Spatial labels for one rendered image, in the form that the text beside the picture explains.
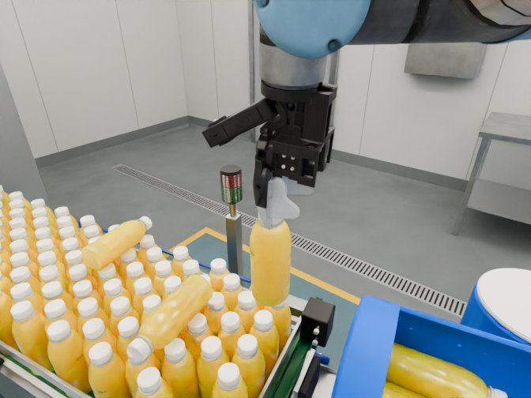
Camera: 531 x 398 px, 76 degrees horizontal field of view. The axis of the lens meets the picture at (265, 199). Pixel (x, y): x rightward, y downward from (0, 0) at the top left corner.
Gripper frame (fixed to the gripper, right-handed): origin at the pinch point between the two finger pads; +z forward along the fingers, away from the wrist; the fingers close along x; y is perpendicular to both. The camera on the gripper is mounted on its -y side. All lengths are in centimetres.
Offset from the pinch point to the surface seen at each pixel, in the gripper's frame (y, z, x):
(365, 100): -35, 101, 346
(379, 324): 19.5, 14.5, -1.8
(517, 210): 111, 130, 237
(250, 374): 0.0, 34.8, -8.0
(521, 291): 53, 37, 40
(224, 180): -28.5, 21.5, 32.7
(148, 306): -26.2, 31.3, -5.5
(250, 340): -1.7, 29.9, -4.2
